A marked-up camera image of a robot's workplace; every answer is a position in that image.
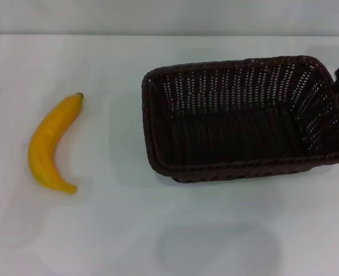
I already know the black woven rectangular basket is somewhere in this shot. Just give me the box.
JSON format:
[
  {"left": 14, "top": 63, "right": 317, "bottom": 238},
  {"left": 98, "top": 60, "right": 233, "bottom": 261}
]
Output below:
[{"left": 141, "top": 55, "right": 339, "bottom": 184}]

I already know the yellow banana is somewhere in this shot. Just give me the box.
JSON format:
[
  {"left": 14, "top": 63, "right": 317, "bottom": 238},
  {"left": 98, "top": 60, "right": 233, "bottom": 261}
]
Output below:
[{"left": 28, "top": 92, "right": 84, "bottom": 196}]

